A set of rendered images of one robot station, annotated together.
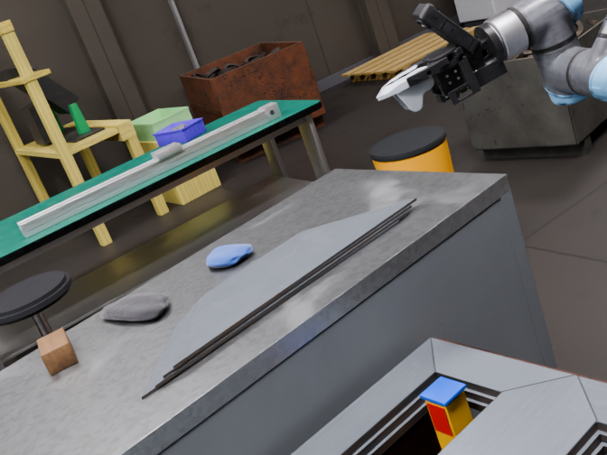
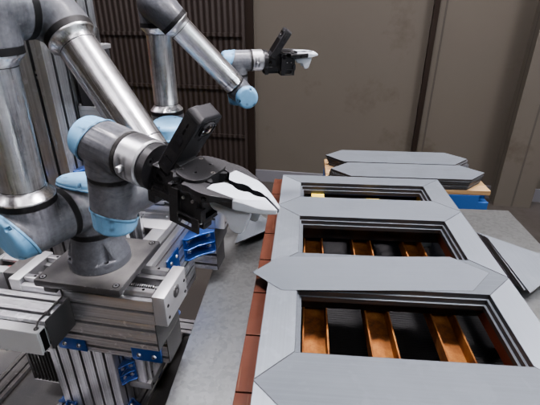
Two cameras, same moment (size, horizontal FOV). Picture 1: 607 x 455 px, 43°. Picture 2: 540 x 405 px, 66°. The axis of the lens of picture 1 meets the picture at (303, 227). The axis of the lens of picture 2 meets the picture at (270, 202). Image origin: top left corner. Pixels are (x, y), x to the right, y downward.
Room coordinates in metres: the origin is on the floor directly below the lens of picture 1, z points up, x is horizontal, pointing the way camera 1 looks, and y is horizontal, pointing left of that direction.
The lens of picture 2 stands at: (1.60, 0.08, 1.63)
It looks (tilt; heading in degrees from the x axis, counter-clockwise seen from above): 26 degrees down; 218
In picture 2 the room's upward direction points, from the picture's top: straight up
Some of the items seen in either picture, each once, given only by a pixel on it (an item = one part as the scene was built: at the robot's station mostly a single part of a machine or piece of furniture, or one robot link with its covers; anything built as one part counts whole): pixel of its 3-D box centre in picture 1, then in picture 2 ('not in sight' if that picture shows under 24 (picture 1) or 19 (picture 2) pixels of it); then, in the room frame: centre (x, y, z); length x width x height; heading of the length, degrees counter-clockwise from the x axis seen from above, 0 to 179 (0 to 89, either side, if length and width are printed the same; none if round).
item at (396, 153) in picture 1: (423, 196); not in sight; (3.62, -0.62, 0.30); 0.39 x 0.38 x 0.61; 27
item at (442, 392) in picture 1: (443, 394); not in sight; (1.16, -0.13, 0.88); 0.06 x 0.06 x 0.02; 33
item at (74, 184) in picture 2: not in sight; (85, 201); (1.17, -0.80, 1.20); 0.13 x 0.12 x 0.14; 6
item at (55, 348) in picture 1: (57, 350); not in sight; (1.49, 0.57, 1.07); 0.10 x 0.06 x 0.05; 18
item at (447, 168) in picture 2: not in sight; (400, 168); (-0.47, -0.62, 0.82); 0.80 x 0.40 x 0.06; 123
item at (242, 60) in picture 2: not in sight; (236, 61); (0.43, -0.97, 1.43); 0.11 x 0.08 x 0.09; 143
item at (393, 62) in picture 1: (412, 55); not in sight; (8.48, -1.79, 0.06); 1.39 x 0.96 x 0.13; 117
